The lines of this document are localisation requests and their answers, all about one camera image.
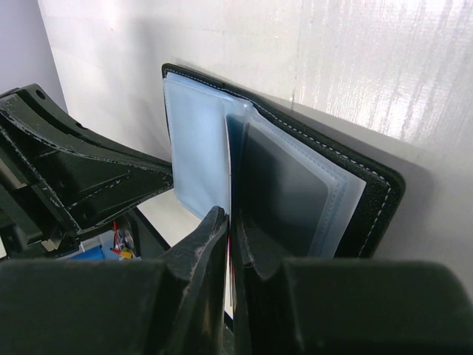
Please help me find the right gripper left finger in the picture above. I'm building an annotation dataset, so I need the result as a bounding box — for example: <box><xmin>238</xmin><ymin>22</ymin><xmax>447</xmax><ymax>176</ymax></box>
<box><xmin>1</xmin><ymin>206</ymin><xmax>228</xmax><ymax>354</ymax></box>

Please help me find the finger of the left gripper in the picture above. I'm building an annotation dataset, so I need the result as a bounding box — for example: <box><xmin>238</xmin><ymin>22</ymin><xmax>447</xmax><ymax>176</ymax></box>
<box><xmin>1</xmin><ymin>84</ymin><xmax>173</xmax><ymax>234</ymax></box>

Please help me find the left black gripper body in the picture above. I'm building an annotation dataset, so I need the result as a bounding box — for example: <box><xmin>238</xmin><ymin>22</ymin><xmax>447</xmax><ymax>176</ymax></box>
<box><xmin>1</xmin><ymin>124</ymin><xmax>80</xmax><ymax>259</ymax></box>

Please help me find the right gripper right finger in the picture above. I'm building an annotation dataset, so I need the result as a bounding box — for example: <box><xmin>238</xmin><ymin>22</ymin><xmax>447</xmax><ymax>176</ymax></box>
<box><xmin>231</xmin><ymin>214</ymin><xmax>472</xmax><ymax>354</ymax></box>

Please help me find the white edged credit card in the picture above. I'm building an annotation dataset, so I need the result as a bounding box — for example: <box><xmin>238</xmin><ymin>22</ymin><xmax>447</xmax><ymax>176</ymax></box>
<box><xmin>225</xmin><ymin>115</ymin><xmax>245</xmax><ymax>320</ymax></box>

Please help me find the black leather card holder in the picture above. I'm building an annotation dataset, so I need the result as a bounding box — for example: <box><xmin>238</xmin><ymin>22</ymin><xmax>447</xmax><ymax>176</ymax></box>
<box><xmin>162</xmin><ymin>64</ymin><xmax>406</xmax><ymax>258</ymax></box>

